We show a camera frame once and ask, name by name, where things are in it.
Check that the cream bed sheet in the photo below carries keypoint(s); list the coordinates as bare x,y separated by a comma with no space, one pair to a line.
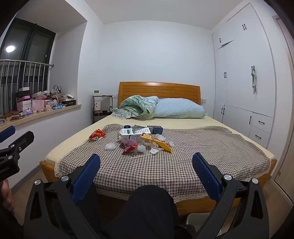
69,147

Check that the person's black trouser leg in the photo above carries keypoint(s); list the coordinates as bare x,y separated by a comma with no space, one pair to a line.
142,211

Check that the yellow snack packet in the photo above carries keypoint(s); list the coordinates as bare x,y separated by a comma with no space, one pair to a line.
160,144

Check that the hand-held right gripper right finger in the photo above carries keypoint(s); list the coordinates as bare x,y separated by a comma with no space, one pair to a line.
206,177

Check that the white paper scrap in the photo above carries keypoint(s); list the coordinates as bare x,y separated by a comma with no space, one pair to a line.
153,151

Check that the green floral quilt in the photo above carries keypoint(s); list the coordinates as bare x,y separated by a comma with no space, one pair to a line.
135,106

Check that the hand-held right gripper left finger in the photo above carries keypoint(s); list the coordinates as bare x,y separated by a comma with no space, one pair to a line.
86,177

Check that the grey hanging pouch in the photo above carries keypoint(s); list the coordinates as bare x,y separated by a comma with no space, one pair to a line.
253,79

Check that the crumpled white tissue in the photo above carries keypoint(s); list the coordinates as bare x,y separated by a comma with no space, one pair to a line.
110,146

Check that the wooden windowsill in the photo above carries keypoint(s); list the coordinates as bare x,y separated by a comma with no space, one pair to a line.
57,110

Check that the clear plastic wrapper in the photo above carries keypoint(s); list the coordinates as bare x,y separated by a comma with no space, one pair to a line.
159,137
142,149

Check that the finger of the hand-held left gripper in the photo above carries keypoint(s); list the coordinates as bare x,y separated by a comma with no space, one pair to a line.
7,133
24,140

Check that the metal railing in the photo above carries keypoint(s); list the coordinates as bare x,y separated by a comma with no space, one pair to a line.
27,61

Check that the black bedside rack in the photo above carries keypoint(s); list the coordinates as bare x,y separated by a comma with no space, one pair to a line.
103,113

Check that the beige door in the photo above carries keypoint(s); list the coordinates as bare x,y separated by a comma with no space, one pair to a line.
287,115

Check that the wooden bed with checkered cover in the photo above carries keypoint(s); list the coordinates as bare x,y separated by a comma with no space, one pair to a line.
160,90

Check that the light blue pillow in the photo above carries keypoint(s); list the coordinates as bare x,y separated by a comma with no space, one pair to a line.
179,108

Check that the purple crumpled cloth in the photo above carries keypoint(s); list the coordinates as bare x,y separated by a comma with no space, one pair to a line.
128,149

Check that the dark blue box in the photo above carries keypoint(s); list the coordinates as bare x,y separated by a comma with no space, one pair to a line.
157,130

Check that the orange red snack packet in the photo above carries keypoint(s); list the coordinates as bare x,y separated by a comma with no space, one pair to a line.
97,134

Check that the white wardrobe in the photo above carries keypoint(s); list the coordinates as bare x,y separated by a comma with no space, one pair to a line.
241,69

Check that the person's left hand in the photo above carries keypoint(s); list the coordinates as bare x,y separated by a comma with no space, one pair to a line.
6,195

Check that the dark window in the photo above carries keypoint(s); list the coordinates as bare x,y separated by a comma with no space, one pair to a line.
36,46

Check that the pile of pink boxes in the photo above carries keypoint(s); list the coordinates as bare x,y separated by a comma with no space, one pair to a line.
38,104

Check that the white carton box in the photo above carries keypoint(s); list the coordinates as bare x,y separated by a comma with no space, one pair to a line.
128,136

